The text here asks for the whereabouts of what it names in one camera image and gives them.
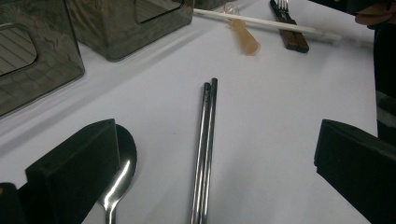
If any metal chopstick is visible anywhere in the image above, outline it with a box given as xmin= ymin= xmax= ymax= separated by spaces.
xmin=190 ymin=81 xmax=212 ymax=224
xmin=199 ymin=77 xmax=219 ymax=224

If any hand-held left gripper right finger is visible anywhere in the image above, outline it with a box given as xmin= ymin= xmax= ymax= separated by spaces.
xmin=313 ymin=119 xmax=396 ymax=224

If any smoky clear plastic bin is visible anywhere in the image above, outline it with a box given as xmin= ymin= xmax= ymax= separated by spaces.
xmin=193 ymin=0 xmax=233 ymax=11
xmin=0 ymin=0 xmax=86 ymax=119
xmin=64 ymin=0 xmax=194 ymax=62

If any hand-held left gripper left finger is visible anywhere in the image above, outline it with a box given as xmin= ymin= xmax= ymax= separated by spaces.
xmin=18 ymin=119 xmax=121 ymax=224

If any metal spoon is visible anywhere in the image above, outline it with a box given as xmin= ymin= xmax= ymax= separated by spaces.
xmin=97 ymin=124 xmax=138 ymax=224

